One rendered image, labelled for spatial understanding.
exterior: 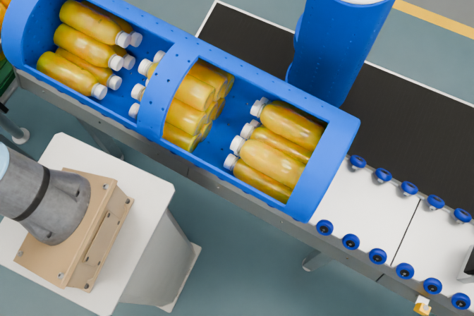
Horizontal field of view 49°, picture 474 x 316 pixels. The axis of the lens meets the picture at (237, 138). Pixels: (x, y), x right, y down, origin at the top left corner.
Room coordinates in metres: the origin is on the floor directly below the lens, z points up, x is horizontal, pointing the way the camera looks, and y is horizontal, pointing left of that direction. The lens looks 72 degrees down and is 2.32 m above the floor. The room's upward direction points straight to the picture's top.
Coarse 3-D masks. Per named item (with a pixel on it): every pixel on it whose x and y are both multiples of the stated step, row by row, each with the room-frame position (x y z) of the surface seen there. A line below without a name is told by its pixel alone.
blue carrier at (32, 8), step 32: (32, 0) 0.71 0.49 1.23; (64, 0) 0.82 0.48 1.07; (96, 0) 0.72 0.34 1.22; (32, 32) 0.70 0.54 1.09; (160, 32) 0.63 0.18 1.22; (32, 64) 0.65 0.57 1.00; (160, 64) 0.54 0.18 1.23; (192, 64) 0.55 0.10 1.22; (224, 64) 0.55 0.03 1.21; (128, 96) 0.58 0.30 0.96; (160, 96) 0.47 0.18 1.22; (256, 96) 0.55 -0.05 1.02; (288, 96) 0.47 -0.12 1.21; (160, 128) 0.41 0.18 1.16; (224, 128) 0.48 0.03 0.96; (352, 128) 0.39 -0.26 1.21; (192, 160) 0.35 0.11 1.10; (224, 160) 0.39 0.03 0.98; (320, 160) 0.31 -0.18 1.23; (256, 192) 0.27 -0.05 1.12; (320, 192) 0.25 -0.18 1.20
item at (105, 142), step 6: (78, 120) 0.66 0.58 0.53; (84, 126) 0.66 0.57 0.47; (90, 126) 0.65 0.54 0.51; (90, 132) 0.66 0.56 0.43; (96, 132) 0.65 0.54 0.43; (102, 132) 0.67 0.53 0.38; (96, 138) 0.65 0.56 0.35; (102, 138) 0.66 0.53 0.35; (108, 138) 0.67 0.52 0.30; (102, 144) 0.65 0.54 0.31; (108, 144) 0.66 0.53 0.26; (114, 144) 0.68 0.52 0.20; (108, 150) 0.65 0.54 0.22; (114, 150) 0.67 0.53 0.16; (120, 150) 0.68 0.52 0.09; (114, 156) 0.65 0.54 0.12; (120, 156) 0.67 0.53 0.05
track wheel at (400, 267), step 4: (400, 264) 0.12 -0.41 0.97; (404, 264) 0.12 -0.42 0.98; (408, 264) 0.12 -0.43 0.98; (396, 268) 0.11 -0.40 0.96; (400, 268) 0.11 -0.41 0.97; (404, 268) 0.11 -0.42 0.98; (408, 268) 0.11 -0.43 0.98; (412, 268) 0.11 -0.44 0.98; (396, 272) 0.10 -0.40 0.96; (400, 272) 0.10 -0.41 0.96; (404, 272) 0.10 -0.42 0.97; (408, 272) 0.10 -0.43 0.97; (412, 272) 0.10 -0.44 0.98; (400, 276) 0.09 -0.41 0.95; (404, 276) 0.09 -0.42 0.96; (408, 276) 0.09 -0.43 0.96; (412, 276) 0.09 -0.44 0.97
